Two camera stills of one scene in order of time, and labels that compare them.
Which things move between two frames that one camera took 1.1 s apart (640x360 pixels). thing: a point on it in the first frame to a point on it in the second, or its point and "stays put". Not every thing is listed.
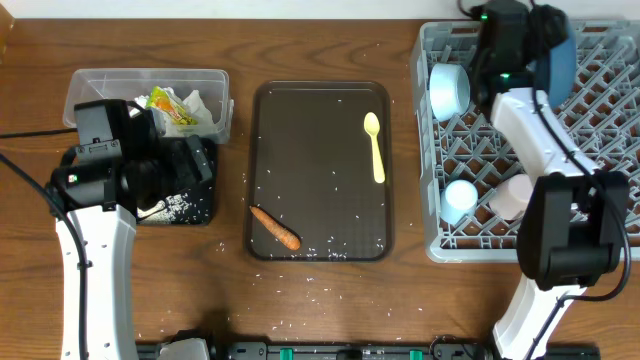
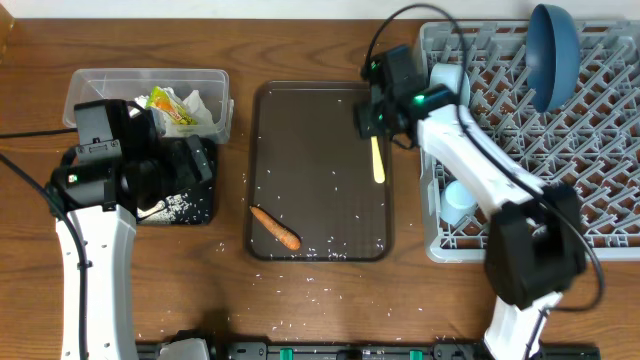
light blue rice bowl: (450, 90) stays put
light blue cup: (458, 200) stays put
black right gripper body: (480, 75) to (370, 121)
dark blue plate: (556, 72) stays put
